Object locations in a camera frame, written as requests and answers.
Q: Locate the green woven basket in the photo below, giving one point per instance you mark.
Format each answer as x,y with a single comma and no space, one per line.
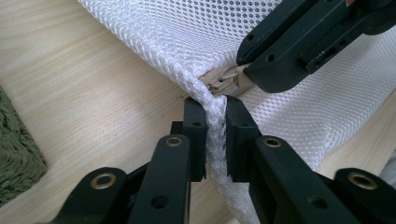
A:
15,155

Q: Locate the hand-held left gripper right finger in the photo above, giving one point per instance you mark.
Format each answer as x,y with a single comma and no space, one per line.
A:
274,180

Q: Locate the white mesh laundry bag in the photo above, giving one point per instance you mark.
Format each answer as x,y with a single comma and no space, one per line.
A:
186,31

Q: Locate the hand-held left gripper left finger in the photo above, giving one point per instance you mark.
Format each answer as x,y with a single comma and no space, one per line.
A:
174,174

